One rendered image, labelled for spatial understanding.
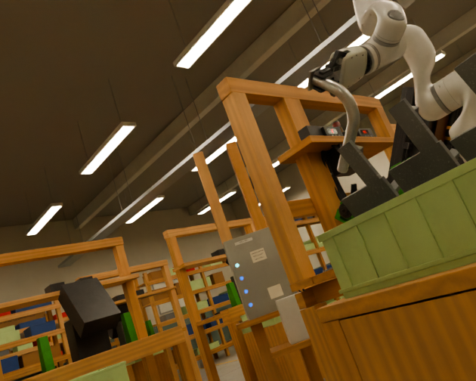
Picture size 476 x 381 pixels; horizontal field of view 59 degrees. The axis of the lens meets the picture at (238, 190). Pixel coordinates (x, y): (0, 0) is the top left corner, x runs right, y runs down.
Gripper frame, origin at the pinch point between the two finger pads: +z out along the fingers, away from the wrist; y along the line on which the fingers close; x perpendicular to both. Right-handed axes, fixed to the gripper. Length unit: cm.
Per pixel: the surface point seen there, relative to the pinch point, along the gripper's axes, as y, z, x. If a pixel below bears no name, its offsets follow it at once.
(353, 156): -11.4, 7.0, 17.3
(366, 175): -15.6, 6.4, 21.4
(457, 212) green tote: -4.4, 14.9, 46.6
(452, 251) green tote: -11, 17, 49
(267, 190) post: -79, -21, -43
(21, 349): -777, 175, -602
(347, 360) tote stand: -45, 33, 42
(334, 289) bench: -103, -16, 4
